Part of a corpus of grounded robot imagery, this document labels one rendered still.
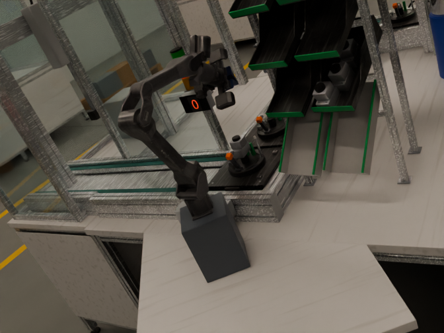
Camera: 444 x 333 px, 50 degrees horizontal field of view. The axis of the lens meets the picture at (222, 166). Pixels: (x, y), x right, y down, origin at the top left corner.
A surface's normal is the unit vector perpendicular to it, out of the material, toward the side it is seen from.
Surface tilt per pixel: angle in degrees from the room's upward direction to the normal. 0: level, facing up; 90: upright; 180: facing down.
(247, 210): 90
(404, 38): 90
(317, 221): 0
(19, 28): 90
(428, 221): 0
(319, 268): 0
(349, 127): 45
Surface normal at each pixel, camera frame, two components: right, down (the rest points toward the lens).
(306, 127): -0.68, -0.18
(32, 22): -0.46, 0.57
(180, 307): -0.36, -0.82
